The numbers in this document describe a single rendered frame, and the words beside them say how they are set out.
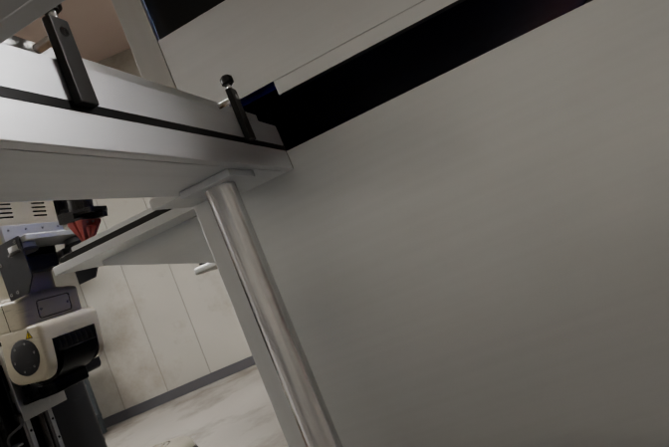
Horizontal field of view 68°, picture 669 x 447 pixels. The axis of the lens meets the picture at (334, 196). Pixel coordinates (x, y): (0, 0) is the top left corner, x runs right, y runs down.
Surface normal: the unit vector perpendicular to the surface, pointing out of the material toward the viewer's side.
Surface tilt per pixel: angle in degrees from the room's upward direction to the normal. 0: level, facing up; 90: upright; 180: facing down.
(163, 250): 90
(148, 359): 90
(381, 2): 90
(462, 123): 90
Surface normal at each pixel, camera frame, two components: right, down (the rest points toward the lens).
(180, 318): -0.03, -0.08
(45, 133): 0.88, -0.40
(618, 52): -0.27, 0.02
